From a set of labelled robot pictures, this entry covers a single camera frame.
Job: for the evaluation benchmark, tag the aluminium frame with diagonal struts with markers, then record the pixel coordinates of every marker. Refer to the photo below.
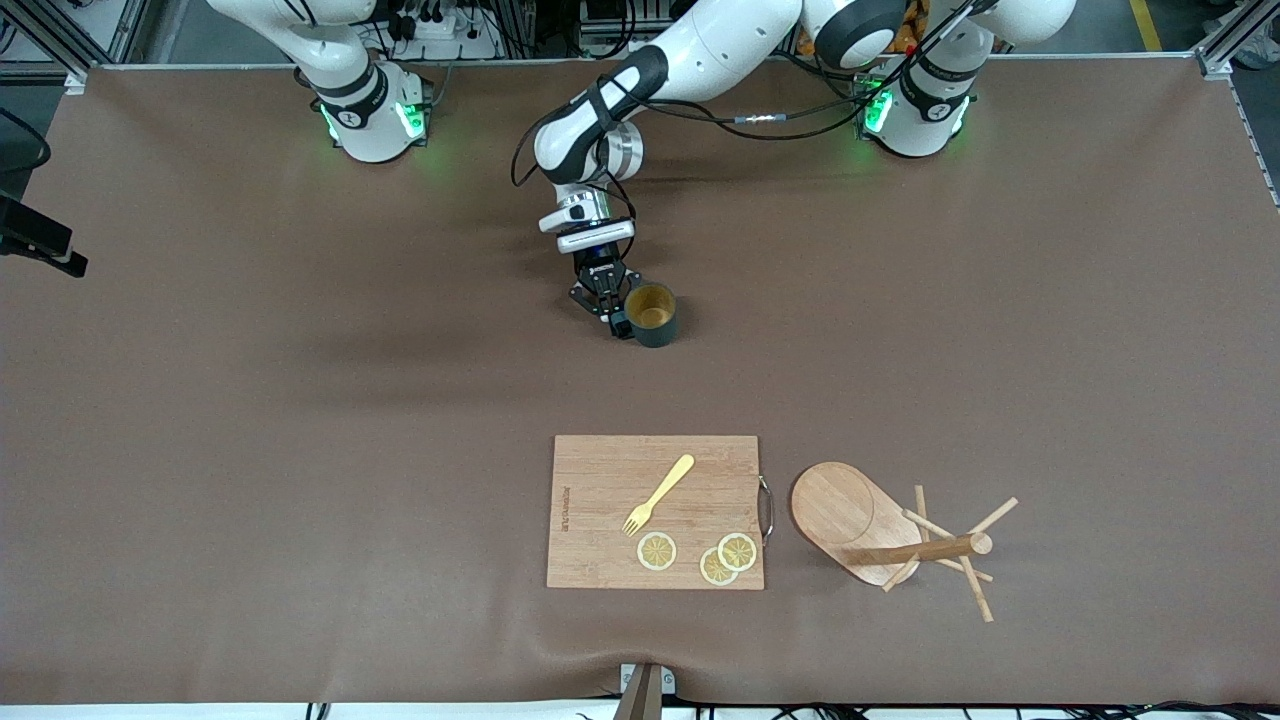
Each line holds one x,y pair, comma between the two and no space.
75,82

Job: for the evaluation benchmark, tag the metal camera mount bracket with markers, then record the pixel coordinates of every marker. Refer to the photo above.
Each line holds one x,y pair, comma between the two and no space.
645,690

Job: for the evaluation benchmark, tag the aluminium frame corner post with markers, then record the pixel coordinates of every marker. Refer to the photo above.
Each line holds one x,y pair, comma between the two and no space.
1215,62

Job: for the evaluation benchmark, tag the wooden cutting board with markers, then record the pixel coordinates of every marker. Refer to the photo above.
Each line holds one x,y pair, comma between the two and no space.
600,520

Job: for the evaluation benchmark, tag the lemon slice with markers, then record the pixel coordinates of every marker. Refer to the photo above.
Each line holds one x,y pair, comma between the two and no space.
738,551
712,570
657,551

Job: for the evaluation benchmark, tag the yellow plastic fork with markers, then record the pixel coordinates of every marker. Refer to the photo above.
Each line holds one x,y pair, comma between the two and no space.
662,490

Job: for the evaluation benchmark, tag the dark green cup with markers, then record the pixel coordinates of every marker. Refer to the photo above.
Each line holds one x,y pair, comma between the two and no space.
655,318

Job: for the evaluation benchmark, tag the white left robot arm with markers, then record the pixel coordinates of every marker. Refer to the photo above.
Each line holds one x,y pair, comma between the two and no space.
700,50

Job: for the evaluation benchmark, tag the black and white electronics rack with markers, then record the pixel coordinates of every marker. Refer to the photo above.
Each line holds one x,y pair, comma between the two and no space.
610,30

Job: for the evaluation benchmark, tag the brown table cover mat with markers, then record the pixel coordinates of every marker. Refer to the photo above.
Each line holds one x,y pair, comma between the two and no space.
400,500

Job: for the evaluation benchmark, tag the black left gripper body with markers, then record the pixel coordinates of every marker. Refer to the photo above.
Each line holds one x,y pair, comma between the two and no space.
599,272

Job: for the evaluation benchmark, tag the white power strip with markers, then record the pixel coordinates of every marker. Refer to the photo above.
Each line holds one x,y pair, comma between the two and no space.
440,28

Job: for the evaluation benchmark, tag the wooden cup rack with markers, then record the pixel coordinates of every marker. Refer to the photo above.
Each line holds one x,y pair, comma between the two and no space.
835,510

